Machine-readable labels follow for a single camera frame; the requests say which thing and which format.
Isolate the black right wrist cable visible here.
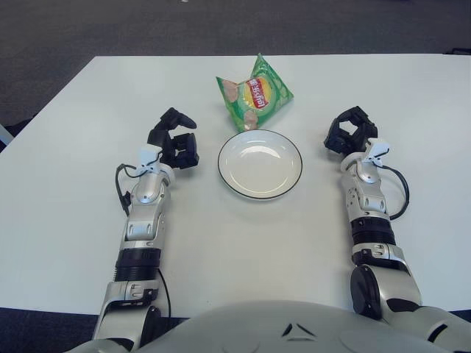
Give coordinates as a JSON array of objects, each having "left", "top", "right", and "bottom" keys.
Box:
[{"left": 380, "top": 164, "right": 410, "bottom": 221}]

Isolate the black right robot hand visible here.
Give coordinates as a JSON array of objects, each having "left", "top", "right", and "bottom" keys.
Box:
[{"left": 322, "top": 105, "right": 380, "bottom": 160}]

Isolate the green potato chip bag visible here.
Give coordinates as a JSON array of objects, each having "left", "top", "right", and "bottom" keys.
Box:
[{"left": 215, "top": 53, "right": 295, "bottom": 132}]

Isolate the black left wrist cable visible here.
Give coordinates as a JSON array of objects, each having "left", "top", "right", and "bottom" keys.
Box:
[{"left": 115, "top": 163, "right": 144, "bottom": 217}]

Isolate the grey robot torso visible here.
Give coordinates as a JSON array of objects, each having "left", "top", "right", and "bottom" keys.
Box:
[{"left": 73, "top": 299, "right": 471, "bottom": 353}]

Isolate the black left elbow cable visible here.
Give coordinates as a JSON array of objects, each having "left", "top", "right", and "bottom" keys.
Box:
[{"left": 157, "top": 268, "right": 173, "bottom": 318}]

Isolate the white plate with black rim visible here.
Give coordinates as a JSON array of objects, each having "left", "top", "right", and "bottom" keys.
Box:
[{"left": 217, "top": 129, "right": 305, "bottom": 202}]

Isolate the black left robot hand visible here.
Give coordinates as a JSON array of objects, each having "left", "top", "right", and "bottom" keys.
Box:
[{"left": 146, "top": 107, "right": 201, "bottom": 171}]

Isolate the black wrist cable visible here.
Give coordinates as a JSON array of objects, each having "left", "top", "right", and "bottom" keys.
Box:
[
  {"left": 115, "top": 163, "right": 144, "bottom": 217},
  {"left": 380, "top": 164, "right": 410, "bottom": 221}
]

